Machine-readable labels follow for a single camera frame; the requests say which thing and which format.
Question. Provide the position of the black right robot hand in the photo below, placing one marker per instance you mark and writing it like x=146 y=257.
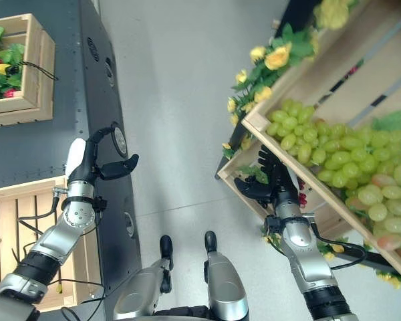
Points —
x=280 y=182

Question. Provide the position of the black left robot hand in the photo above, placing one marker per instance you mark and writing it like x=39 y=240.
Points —
x=76 y=167

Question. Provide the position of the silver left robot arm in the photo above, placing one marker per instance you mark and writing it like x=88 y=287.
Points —
x=57 y=237

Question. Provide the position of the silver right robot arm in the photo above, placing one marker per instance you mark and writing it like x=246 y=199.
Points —
x=307 y=254

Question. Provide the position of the red berry cluster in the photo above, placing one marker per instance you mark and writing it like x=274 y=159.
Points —
x=302 y=197

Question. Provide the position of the dark purple grape bunch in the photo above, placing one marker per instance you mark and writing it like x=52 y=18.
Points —
x=254 y=175

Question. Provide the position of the black metal table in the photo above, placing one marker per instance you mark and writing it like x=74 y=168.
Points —
x=70 y=133

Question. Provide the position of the small green grape bunch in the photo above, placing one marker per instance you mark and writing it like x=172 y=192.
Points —
x=294 y=130

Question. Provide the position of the empty slatted wooden crate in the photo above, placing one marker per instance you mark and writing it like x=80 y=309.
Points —
x=26 y=217

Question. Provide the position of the large green grape bunch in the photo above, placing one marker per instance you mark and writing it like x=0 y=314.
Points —
x=371 y=167

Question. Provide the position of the red fruit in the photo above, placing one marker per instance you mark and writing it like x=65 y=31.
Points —
x=10 y=93

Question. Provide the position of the small wooden crate with plants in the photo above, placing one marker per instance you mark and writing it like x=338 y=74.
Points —
x=36 y=73

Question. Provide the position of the silver right robot leg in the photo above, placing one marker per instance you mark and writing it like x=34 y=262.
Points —
x=224 y=281

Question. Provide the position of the yellow fruit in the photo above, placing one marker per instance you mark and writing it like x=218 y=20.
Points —
x=2 y=68

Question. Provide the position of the green leafy plant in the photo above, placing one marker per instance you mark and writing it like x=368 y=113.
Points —
x=3 y=63

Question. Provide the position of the green grape leaf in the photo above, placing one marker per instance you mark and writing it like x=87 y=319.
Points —
x=392 y=121

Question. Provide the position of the large wooden crate with grapes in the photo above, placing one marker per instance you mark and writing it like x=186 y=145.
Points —
x=347 y=60

